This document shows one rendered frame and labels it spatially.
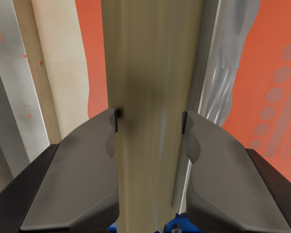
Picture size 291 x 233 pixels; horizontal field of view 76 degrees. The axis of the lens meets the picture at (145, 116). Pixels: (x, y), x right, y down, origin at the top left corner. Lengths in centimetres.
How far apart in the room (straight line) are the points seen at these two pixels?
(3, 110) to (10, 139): 26
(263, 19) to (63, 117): 29
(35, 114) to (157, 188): 18
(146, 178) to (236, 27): 20
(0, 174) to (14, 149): 153
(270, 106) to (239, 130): 5
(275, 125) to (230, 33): 16
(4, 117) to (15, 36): 148
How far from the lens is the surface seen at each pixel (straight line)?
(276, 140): 37
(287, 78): 32
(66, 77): 28
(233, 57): 27
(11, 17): 25
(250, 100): 31
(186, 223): 39
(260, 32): 28
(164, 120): 16
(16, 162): 197
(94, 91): 27
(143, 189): 19
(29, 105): 28
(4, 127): 177
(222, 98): 29
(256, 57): 29
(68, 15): 26
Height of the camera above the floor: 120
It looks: 62 degrees down
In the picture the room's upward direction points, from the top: 180 degrees counter-clockwise
